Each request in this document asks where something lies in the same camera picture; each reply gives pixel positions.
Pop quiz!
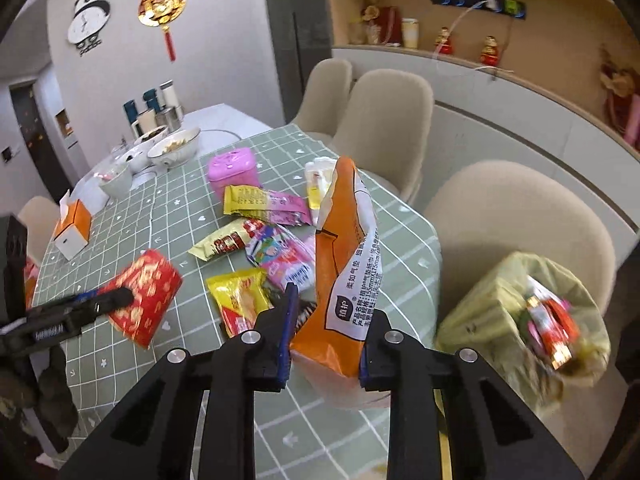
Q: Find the red wrapper in bin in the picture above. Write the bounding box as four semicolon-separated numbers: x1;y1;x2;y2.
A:
524;275;580;370

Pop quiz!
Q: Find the dark teal bottle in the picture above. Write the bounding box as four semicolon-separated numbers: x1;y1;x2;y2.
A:
143;88;162;114

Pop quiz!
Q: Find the white yellow toy holder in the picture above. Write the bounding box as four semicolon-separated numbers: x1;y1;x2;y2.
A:
304;156;336;224

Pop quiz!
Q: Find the cream lidded cup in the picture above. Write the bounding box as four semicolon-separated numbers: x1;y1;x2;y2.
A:
401;18;420;50

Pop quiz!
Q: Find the near beige chair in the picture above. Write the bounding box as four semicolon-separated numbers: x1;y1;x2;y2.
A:
424;160;616;320

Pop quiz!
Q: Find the flower bouquet decoration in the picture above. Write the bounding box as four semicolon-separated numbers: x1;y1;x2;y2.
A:
600;44;639;151

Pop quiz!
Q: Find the trash bin with yellow bag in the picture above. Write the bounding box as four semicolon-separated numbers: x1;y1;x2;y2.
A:
434;250;612;411

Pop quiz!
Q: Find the yellow snack packet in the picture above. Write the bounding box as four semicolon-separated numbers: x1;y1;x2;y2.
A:
206;268;272;338

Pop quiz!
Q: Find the orange white tissue box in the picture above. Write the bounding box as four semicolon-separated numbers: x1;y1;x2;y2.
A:
53;191;92;261

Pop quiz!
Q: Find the white low cabinet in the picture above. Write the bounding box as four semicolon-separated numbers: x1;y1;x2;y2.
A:
332;47;639;263

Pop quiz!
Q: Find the panda wall clock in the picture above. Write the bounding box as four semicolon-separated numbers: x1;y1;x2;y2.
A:
67;0;111;56

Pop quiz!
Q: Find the right red figurine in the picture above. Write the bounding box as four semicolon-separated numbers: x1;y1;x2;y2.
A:
480;35;499;67

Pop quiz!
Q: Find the dark red gift bag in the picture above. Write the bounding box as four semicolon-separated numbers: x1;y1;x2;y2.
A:
375;6;402;47

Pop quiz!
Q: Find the black power strip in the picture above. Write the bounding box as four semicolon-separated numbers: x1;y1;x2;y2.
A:
431;0;527;20

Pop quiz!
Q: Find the orange plastic bag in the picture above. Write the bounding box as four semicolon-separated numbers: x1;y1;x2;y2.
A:
290;156;390;410

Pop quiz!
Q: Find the red figurine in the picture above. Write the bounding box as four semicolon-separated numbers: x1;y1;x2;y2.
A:
480;35;499;67
434;26;454;56

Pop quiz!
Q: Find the white charging cable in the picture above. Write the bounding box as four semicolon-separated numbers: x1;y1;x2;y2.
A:
432;0;490;61

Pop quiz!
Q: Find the beige chair far left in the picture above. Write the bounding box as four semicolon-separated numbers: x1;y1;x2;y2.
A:
17;196;60;266

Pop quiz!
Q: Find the black snack wrapper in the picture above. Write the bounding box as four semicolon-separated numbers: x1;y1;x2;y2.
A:
267;288;317;332

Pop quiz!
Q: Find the red paper cup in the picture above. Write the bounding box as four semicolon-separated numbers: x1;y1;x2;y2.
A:
100;249;182;349

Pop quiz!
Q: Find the middle beige chair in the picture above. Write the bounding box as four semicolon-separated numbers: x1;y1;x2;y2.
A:
330;68;434;203

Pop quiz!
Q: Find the brown yellow candy wrapper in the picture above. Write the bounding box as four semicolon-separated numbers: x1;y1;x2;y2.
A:
188;218;265;261

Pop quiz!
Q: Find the white ceramic bowl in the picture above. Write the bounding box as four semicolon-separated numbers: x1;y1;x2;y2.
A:
148;128;201;170

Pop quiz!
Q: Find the pink white colourful packet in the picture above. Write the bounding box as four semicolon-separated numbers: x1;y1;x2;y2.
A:
245;224;316;292

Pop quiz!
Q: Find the red chinese knot ornament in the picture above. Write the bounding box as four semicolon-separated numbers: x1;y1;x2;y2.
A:
138;0;186;63

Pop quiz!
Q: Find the beige chair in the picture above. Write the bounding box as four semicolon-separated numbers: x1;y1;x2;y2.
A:
17;196;60;266
292;58;352;143
424;160;616;320
330;68;434;203

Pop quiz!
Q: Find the yellow pink snack wrapper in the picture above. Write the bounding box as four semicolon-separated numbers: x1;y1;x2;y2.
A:
224;185;314;226

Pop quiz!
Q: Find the white thermos bottle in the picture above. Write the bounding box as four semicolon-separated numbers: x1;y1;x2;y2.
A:
160;80;183;120

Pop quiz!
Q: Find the left red figurine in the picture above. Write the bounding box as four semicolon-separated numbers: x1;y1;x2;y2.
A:
434;26;454;56

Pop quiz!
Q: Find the pink tin box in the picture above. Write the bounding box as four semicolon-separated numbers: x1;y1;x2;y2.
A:
207;148;262;200

